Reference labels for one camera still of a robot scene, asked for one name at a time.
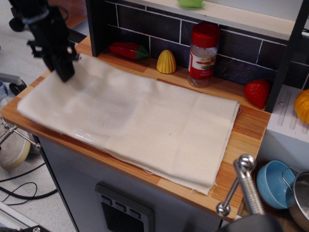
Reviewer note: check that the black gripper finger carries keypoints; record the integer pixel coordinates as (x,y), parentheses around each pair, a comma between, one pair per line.
(64,69)
(49,62)

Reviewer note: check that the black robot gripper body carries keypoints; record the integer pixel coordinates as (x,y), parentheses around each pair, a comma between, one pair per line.
(51,35)

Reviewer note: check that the cream cloth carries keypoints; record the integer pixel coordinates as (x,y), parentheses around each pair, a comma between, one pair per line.
(170,131)

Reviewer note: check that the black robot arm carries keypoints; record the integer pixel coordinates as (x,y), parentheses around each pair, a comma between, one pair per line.
(27,8)

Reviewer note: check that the red toy chili pepper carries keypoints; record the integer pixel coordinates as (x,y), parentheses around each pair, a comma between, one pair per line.
(129,50)

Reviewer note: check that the yellow toy corn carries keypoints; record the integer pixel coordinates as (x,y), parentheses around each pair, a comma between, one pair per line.
(166,62)

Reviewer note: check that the green toy on shelf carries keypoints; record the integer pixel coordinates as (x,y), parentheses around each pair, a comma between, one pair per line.
(191,3)

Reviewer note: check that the red-lidded spice jar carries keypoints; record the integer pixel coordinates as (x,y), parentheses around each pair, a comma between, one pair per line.
(203,51)

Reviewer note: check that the grey oven control panel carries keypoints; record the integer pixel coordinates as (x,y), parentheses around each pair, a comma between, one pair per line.
(123,214)

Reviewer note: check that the red toy strawberry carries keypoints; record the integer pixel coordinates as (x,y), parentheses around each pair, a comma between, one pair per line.
(257,92)

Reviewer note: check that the metal clamp screw right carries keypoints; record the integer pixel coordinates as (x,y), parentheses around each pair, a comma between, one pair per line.
(243,167)

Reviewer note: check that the white toy sink unit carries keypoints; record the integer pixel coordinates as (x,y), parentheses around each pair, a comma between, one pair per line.
(286,137)

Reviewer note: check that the blue plastic bowl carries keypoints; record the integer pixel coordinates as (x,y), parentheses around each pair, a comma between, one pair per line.
(274,180)

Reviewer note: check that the orange toy pumpkin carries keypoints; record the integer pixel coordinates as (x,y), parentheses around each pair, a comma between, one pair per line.
(301,106)

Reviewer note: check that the metal clamp handle left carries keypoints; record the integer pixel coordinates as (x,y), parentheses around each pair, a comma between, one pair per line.
(9,129)

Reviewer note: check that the dark shelf frame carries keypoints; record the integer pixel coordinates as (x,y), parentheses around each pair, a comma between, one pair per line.
(251,46)

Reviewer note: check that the steel pot with handle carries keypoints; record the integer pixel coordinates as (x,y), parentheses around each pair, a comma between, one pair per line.
(297,197)

